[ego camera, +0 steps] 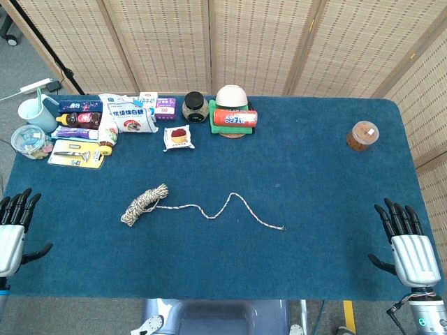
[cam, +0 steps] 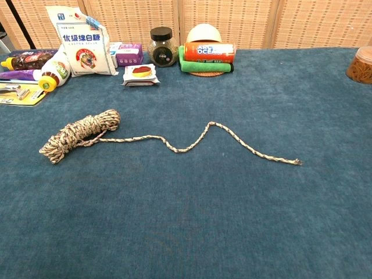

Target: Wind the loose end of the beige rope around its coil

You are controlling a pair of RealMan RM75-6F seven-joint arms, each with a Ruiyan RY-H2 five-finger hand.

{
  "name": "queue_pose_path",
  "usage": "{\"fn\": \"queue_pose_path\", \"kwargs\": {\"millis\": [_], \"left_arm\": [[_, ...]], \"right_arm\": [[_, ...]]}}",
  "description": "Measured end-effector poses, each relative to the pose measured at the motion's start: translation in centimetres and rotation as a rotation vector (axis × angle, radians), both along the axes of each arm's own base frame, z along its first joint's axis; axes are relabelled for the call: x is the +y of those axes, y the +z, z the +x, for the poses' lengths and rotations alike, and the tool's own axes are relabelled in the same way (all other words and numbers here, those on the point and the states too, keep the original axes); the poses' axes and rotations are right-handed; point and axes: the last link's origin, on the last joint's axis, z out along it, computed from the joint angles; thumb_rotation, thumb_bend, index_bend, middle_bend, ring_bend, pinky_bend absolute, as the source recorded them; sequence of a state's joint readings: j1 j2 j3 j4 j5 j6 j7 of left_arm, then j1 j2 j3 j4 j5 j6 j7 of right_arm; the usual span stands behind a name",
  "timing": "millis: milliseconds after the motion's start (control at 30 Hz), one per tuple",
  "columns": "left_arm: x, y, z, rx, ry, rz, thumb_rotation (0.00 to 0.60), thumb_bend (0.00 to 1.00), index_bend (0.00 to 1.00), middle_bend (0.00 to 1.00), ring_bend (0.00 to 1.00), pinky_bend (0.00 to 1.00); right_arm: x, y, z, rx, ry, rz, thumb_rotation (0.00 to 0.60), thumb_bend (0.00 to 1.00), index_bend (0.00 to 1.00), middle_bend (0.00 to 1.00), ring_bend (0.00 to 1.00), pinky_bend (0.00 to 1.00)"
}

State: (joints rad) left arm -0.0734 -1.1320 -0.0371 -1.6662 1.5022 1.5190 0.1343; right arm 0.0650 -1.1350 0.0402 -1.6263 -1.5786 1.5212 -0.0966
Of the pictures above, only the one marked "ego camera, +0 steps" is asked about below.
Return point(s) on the dark blue printed box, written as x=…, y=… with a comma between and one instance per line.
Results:
x=78, y=105

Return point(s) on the black stand pole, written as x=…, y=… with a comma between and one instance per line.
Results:
x=42, y=40

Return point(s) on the black power adapter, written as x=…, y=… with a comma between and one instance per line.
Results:
x=54, y=86

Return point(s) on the razor in yellow blister pack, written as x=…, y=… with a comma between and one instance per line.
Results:
x=75, y=154

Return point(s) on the purple toothpaste tube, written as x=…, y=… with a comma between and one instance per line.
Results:
x=75, y=133

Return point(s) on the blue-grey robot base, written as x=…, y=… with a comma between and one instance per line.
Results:
x=216, y=317

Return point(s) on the clear jar of coloured clips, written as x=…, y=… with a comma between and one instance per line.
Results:
x=29, y=141

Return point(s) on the folded green towel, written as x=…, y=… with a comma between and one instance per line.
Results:
x=227, y=129

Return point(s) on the purple white box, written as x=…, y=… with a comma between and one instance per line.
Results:
x=165, y=109

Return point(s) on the brown sauce bottle yellow cap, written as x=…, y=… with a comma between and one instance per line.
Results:
x=82, y=120

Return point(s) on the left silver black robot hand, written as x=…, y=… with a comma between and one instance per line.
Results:
x=10, y=244

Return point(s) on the wrapped cake snack packet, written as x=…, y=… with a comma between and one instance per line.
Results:
x=179, y=137

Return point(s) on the pale mint plastic cup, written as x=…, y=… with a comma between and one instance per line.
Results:
x=35, y=117

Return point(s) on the small white milk carton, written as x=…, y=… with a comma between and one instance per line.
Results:
x=149, y=97

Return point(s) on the green toothbrush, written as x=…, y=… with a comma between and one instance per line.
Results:
x=38, y=99

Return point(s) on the white bottle yellow cap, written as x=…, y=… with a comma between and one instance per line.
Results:
x=107, y=134

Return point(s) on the white power strip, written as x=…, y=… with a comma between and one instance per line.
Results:
x=35, y=86

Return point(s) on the white sugar bag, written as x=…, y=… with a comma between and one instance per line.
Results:
x=131, y=118

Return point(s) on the white upturned bowl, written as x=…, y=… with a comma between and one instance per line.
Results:
x=231, y=96

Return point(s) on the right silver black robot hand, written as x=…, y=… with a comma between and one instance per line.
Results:
x=415, y=258

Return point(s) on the plastic jar of rubber bands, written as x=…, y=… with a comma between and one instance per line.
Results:
x=362, y=137

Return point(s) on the blue felt table cover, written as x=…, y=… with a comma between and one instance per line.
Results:
x=279, y=174

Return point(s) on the orange drink can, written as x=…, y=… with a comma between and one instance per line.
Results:
x=235, y=117

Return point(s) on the bamboo folding screen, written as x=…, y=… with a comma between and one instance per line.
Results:
x=167, y=45

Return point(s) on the black chair caster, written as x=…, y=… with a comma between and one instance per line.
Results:
x=10, y=38

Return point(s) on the glass jar black lid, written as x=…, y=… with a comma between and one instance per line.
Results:
x=195, y=108

